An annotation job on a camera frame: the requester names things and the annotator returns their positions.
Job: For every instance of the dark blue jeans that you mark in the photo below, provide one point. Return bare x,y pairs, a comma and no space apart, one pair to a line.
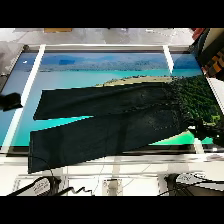
110,130

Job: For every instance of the heap of clothes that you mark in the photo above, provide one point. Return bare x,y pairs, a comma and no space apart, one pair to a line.
210,53

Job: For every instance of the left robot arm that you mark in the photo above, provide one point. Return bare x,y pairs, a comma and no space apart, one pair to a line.
43,186

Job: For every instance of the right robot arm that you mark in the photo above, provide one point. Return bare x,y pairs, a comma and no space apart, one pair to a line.
176,186

